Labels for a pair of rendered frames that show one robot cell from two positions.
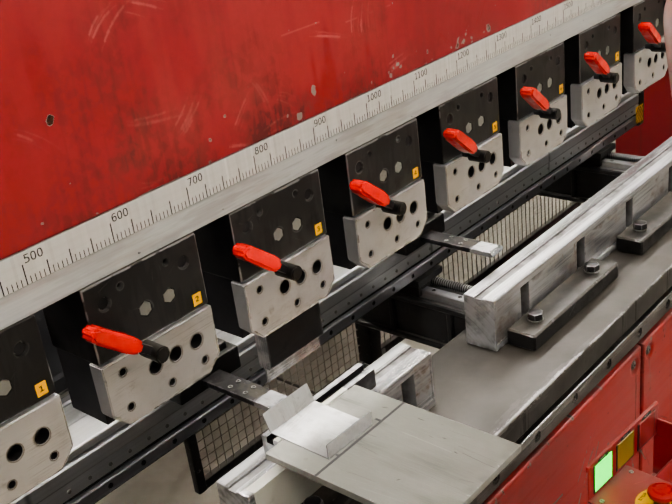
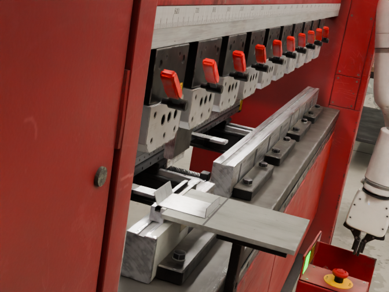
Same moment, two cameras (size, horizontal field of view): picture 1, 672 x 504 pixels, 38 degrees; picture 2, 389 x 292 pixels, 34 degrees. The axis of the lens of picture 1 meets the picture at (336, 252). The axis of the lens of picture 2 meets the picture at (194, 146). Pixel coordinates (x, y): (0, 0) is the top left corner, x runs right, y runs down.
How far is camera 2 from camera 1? 67 cm
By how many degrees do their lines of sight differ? 27
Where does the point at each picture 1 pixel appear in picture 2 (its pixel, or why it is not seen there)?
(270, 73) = not seen: outside the picture
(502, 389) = not seen: hidden behind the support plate
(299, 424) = (172, 202)
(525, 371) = not seen: hidden behind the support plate
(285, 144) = (219, 13)
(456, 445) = (274, 217)
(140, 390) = (156, 132)
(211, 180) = (199, 15)
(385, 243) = (226, 100)
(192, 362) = (171, 127)
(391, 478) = (250, 228)
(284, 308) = (198, 115)
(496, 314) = (232, 175)
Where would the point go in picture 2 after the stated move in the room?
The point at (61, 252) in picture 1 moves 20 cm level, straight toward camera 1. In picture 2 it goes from (158, 18) to (260, 45)
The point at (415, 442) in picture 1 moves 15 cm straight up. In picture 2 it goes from (250, 215) to (264, 144)
